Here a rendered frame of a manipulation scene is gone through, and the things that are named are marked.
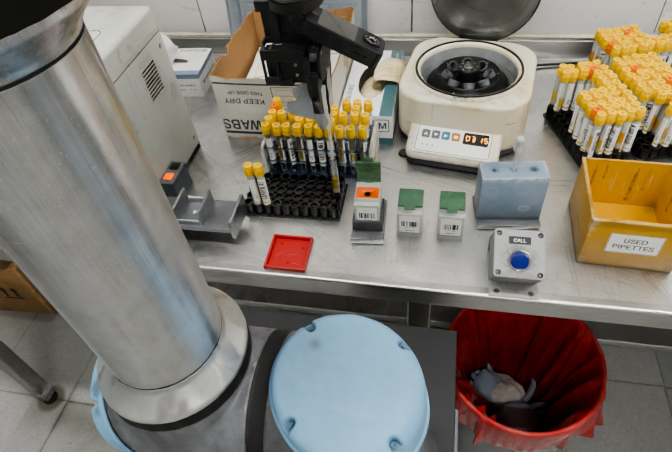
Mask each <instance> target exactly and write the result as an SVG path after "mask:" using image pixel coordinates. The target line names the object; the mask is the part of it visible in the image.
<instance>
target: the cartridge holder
mask: <svg viewBox="0 0 672 452"><path fill-rule="evenodd" d="M386 213H387V200H385V198H382V206H381V216H380V221H374V220H355V212H354V213H353V219H352V230H351V237H350V240H351V243H365V244H384V234H385V223H386Z"/></svg>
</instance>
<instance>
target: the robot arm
mask: <svg viewBox="0 0 672 452"><path fill-rule="evenodd" d="M89 1H90V0H0V248H1V249H2V250H3V251H4V252H5V253H6V254H7V256H8V257H9V258H10V259H11V260H12V261H13V262H14V263H15V265H16V266H17V267H18V268H19V269H20V270H21V271H22V272H23V274H24V275H25V276H26V277H27V278H28V279H29V280H30V281H31V283H32V284H33V285H34V286H35V287H36V288H37V289H38V290H39V292H40V293H41V294H42V295H43V296H44V297H45V298H46V299H47V301H48V302H49V303H50V304H51V305H52V306H53V307H54V308H55V309H56V311H57V312H58V313H59V314H60V315H61V316H62V317H63V318H64V320H65V321H66V322H67V323H68V324H69V325H70V326H71V327H72V329H73V330H74V331H75V332H76V333H77V334H78V335H79V336H80V338H81V339H82V340H83V341H84V342H85V343H86V344H87V345H88V347H89V348H90V349H91V350H92V351H93V352H94V353H95V354H96V356H97V357H98V358H97V361H96V364H95V367H94V370H93V374H92V380H91V387H90V398H91V399H92V400H95V401H96V404H95V406H94V407H93V408H92V416H93V420H94V423H95V425H96V428H97V430H98V431H99V433H100V434H101V436H102V437H103V438H104V440H105V441H106V442H107V443H109V444H110V445H111V446H112V447H114V448H116V449H118V450H121V451H124V452H438V448H437V443H436V440H435V437H434V434H433V432H432V429H431V427H430V425H429V417H430V406H429V398H428V392H427V388H426V385H425V380H424V376H423V372H422V369H421V367H420V364H419V362H418V360H417V358H416V356H415V355H414V353H413V352H412V350H411V349H410V347H409V346H408V345H407V344H406V343H405V342H404V340H403V339H402V338H401V337H400V336H399V335H398V334H396V333H395V332H394V331H393V330H391V329H390V328H388V327H387V326H385V325H383V324H382V323H380V322H377V321H375V320H373V319H370V318H367V317H363V316H359V315H352V314H336V315H329V316H325V317H321V318H318V319H316V320H313V321H312V324H311V325H308V326H306V327H304V328H300V329H298V330H297V331H293V330H284V329H275V328H265V327H256V326H249V325H248V324H247V322H246V319H245V317H244V315H243V313H242V311H241V309H240V308H239V306H238V305H237V303H236V302H235V301H234V300H233V299H232V298H231V297H230V296H228V295H227V294H226V293H224V292H222V291H221V290H219V289H216V288H214V287H211V286H208V284H207V282H206V280H205V278H204V276H203V273H202V271H201V269H200V267H199V265H198V263H197V261H196V258H195V256H194V254H193V252H192V250H191V248H190V246H189V244H188V241H187V239H186V237H185V235H184V233H183V231H182V229H181V226H180V224H179V222H178V220H177V218H176V216H175V214H174V212H173V209H172V207H171V205H170V203H169V201H168V199H167V197H166V195H165V192H164V190H163V188H162V186H161V184H160V182H159V180H158V177H157V175H156V173H155V171H154V169H153V167H152V165H151V163H150V160H149V158H148V156H147V154H146V152H145V150H144V148H143V146H142V143H141V141H140V139H139V137H138V135H137V133H136V131H135V128H134V126H133V124H132V122H131V120H130V118H129V116H128V114H127V111H126V109H125V107H124V105H123V103H122V101H121V99H120V96H119V94H118V92H117V90H116V88H115V86H114V84H113V82H112V79H111V77H110V75H109V73H108V71H107V69H106V67H105V65H104V62H103V60H102V58H101V56H100V54H99V52H98V50H97V47H96V45H95V43H94V41H93V39H92V37H91V35H90V33H89V30H88V28H87V26H86V24H85V22H84V20H83V17H84V12H85V9H86V7H87V5H88V3H89ZM323 1H324V0H254V1H253V3H254V8H255V12H260V14H261V19H262V24H263V28H264V33H265V36H264V38H263V40H262V46H261V48H260V50H259V54H260V58H261V63H262V67H263V72H264V76H265V81H266V84H273V85H280V86H294V84H295V83H301V84H300V85H299V86H296V87H294V88H293V90H292V94H293V96H294V97H295V98H296V99H295V100H292V101H290V102H288V103H287V110H288V112H289V113H290V114H292V115H296V116H301V117H305V118H309V119H313V120H315V121H316V122H317V124H318V127H319V128H320V129H321V130H325V128H326V126H327V125H328V123H329V121H330V117H329V114H331V103H332V90H331V88H332V75H331V58H330V57H331V49H332V50H334V51H336V52H338V53H340V54H342V55H344V56H346V57H348V58H350V59H352V60H354V61H356V62H359V63H361V64H363V65H365V66H367V67H369V68H371V69H374V68H375V67H376V66H377V65H378V63H379V61H380V60H381V58H382V56H383V52H384V46H385V41H384V39H382V38H380V37H378V36H376V35H374V34H372V33H370V32H368V31H366V30H364V29H362V28H360V27H358V26H356V25H354V24H352V23H350V22H348V21H346V20H344V19H342V18H340V17H338V16H336V15H334V14H332V13H330V12H328V11H326V10H324V9H322V8H320V7H319V6H320V5H321V4H322V3H323ZM267 43H272V45H266V44H267ZM265 45H266V47H265ZM265 61H266V65H267V69H268V74H269V76H268V75H267V71H266V66H265Z"/></svg>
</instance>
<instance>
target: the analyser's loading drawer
mask: <svg viewBox="0 0 672 452"><path fill-rule="evenodd" d="M166 197H167V199H168V201H169V203H170V205H171V207H172V209H173V212H174V214H175V216H176V218H177V220H178V222H179V224H180V226H181V229H185V230H197V231H209V232H221V233H231V234H232V237H233V238H234V239H236V238H237V236H238V233H239V231H240V228H241V226H242V223H243V221H244V218H245V216H246V213H247V211H248V208H247V205H246V202H245V199H244V195H243V194H239V196H238V199H237V201H225V200H214V199H213V196H212V194H211V191H210V189H208V191H207V193H206V195H205V197H201V196H188V194H187V192H186V189H185V188H184V187H182V189H181V191H180V193H179V195H178V196H177V197H168V196H166ZM194 210H197V213H196V214H193V211H194Z"/></svg>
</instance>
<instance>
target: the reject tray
mask: <svg viewBox="0 0 672 452"><path fill-rule="evenodd" d="M313 241H314V239H313V237H305V236H293V235H281V234H274V236H273V239H272V242H271V245H270V248H269V251H268V254H267V256H266V259H265V262H264V265H263V267H264V269H271V270H281V271H291V272H302V273H305V270H306V266H307V263H308V259H309V255H310V252H311V248H312V244H313Z"/></svg>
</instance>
